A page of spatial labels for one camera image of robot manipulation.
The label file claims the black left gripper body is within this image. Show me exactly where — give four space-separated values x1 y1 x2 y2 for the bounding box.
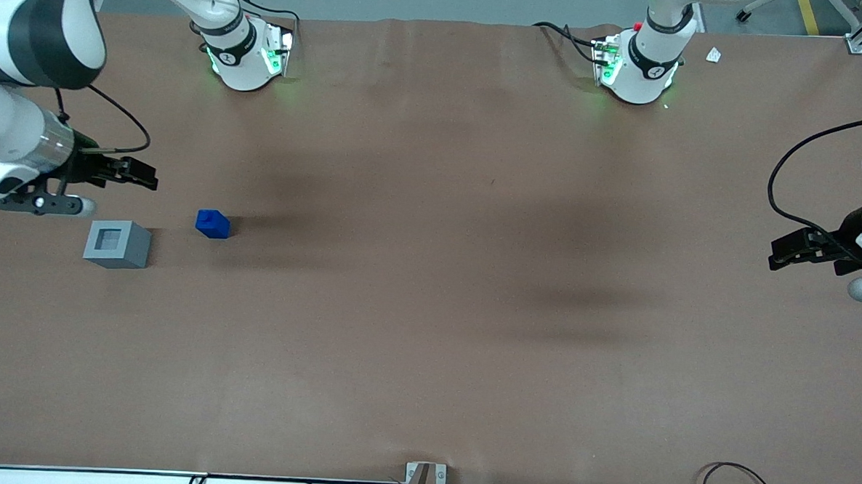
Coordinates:
808 197 862 278

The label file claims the black left arm base cable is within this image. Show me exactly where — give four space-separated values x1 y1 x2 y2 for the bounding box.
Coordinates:
531 20 603 65

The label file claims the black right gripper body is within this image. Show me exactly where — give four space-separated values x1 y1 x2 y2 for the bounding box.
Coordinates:
61 132 132 190

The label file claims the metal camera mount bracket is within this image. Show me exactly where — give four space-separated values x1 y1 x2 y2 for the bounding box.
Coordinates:
404 461 448 484

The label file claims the long black left wrist cable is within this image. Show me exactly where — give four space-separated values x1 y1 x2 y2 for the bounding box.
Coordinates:
765 109 862 251

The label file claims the blue plastic part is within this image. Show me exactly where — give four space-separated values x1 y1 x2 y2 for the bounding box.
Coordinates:
194 209 233 241

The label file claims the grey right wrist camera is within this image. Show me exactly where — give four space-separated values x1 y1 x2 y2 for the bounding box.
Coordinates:
0 191 99 219

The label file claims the gray square base block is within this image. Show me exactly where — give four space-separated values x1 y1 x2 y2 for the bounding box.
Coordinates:
82 219 153 271

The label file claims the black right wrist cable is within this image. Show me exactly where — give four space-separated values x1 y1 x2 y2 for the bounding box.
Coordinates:
51 82 155 158

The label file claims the black right arm base cable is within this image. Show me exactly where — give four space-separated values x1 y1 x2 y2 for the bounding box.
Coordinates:
225 0 302 48

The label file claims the chair leg with caster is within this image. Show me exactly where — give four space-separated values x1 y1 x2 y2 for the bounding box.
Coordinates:
734 0 786 25

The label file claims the brown table cover sheet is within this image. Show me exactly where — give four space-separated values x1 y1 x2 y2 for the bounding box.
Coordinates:
0 0 862 484

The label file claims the black arm base cable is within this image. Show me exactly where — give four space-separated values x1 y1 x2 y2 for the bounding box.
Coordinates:
225 0 302 48
531 20 603 65

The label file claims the black looped cable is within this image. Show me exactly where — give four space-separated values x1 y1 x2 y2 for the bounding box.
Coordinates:
701 461 781 484

